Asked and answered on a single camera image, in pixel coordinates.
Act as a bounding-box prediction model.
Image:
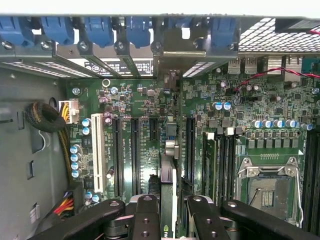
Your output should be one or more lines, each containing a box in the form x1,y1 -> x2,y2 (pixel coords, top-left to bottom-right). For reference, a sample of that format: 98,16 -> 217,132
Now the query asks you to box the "black RAM slot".
225,127 -> 236,201
312,129 -> 320,236
301,129 -> 313,235
216,134 -> 226,203

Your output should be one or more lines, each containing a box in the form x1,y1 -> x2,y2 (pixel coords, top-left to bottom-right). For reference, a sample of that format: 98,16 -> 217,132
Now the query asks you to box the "long black expansion slot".
185,115 -> 198,185
130,116 -> 141,196
111,116 -> 123,198

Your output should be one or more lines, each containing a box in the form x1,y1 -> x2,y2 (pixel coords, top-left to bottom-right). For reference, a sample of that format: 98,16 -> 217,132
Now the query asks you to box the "white expansion slot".
90,112 -> 106,194

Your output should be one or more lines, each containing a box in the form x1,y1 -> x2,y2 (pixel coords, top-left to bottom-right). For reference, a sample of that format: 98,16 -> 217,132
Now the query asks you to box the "short black expansion slot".
149,116 -> 159,141

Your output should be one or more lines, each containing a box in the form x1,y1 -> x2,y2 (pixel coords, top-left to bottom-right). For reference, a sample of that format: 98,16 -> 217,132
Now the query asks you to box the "green RAM stick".
201,131 -> 218,203

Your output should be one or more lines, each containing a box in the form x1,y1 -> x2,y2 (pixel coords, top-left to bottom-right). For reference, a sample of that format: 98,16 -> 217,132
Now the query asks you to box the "CPU socket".
236,156 -> 305,227

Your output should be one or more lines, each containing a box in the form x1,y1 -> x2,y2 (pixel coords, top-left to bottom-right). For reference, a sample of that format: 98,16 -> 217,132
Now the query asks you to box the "green motherboard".
65,58 -> 320,236

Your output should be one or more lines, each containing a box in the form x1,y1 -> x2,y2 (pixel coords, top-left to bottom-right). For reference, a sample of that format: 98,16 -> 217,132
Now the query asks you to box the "open dark grey PC case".
0,13 -> 320,240

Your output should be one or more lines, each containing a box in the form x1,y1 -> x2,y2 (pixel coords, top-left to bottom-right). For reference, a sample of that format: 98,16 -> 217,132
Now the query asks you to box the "blue card retention clip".
0,16 -> 35,48
41,16 -> 75,46
210,16 -> 238,49
125,16 -> 151,49
83,16 -> 115,49

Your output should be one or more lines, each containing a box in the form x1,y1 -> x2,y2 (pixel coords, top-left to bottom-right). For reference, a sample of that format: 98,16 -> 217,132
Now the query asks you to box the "coloured power wire bundle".
51,182 -> 85,219

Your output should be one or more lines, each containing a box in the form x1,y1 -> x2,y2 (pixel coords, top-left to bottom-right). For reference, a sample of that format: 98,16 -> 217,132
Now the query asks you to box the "black sleeved power cable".
24,99 -> 80,187

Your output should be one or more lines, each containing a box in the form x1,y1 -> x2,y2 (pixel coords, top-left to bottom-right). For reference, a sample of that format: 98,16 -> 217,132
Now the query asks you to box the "red black twisted wire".
233,66 -> 320,97

